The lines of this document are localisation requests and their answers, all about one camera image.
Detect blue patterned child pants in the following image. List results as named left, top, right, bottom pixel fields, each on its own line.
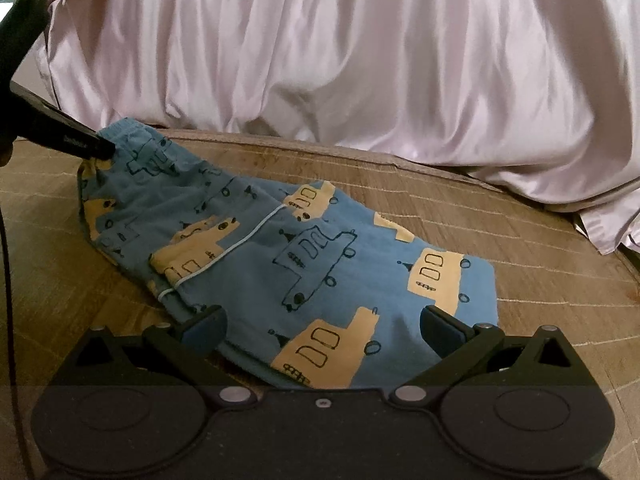
left=78, top=119, right=498, bottom=389

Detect pink satin bed sheet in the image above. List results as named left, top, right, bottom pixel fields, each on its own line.
left=37, top=0, right=639, bottom=254

